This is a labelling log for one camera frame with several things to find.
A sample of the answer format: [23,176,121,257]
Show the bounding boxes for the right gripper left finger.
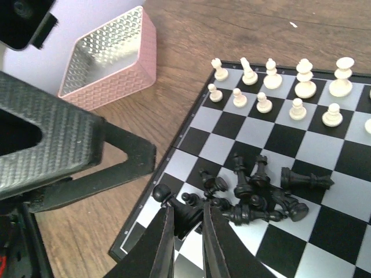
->
[104,207,174,278]

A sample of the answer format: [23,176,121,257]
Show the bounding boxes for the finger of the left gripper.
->
[1,72,104,199]
[28,122,157,213]

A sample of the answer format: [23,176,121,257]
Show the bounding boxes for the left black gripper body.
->
[1,202,54,277]

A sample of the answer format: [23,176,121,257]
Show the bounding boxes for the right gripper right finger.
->
[202,203,275,278]

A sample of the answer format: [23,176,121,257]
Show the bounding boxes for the pile of black chess pieces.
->
[181,154,334,226]

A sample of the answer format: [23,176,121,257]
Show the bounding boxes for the white pawn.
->
[322,103,343,127]
[232,88,248,108]
[208,83,223,103]
[289,98,307,120]
[364,119,371,134]
[256,92,272,114]

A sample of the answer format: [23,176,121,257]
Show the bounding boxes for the white rook left corner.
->
[211,58,228,82]

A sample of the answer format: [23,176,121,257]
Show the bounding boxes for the black and silver chessboard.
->
[109,61,370,277]

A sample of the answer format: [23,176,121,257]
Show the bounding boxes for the white knight left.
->
[240,57,259,85]

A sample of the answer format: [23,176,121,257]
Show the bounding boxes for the white bishop left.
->
[263,58,283,90]

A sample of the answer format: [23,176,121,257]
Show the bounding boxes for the white queen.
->
[294,58,317,98]

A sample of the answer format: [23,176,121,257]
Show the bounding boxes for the white king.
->
[329,57,355,97]

